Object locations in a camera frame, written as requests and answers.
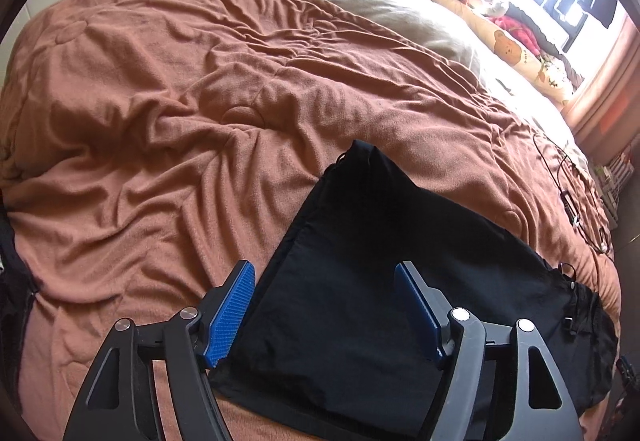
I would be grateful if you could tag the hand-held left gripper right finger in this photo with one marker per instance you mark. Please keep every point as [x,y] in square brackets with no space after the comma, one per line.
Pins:
[417,316]

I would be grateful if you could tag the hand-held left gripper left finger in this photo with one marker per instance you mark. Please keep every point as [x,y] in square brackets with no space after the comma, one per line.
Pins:
[230,316]

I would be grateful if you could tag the black pants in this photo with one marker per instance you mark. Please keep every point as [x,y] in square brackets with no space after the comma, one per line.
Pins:
[325,271]

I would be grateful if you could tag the brown fleece blanket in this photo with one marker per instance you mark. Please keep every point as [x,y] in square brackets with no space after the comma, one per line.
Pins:
[175,121]

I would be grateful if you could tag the black bag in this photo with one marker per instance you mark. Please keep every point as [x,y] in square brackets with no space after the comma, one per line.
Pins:
[12,301]

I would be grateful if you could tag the bear print long pillow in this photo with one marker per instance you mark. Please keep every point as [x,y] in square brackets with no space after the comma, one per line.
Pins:
[515,46]

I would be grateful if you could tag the pink brown curtain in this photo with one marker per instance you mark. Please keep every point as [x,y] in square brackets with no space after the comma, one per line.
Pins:
[610,86]

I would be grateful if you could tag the red cloth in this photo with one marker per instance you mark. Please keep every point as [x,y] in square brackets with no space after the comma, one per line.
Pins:
[520,28]

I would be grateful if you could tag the beige duvet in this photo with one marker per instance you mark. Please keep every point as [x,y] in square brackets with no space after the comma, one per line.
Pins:
[380,6]

